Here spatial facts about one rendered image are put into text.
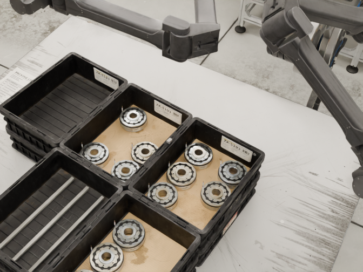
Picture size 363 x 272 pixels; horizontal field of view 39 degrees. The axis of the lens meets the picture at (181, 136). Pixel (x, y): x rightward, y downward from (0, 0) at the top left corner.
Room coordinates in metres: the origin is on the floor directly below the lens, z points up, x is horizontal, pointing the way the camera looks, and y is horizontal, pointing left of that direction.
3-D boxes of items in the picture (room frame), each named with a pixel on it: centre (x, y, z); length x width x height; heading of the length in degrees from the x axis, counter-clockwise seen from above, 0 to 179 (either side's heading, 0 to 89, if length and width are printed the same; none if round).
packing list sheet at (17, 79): (1.56, 0.75, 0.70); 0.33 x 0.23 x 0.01; 153
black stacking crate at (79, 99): (1.37, 0.44, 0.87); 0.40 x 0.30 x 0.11; 147
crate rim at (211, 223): (1.05, -0.06, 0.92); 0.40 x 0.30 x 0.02; 147
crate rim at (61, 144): (1.21, 0.19, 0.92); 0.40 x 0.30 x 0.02; 147
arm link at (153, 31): (1.15, 0.19, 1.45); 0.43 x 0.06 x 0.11; 63
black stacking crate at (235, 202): (1.05, -0.06, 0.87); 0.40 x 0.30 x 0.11; 147
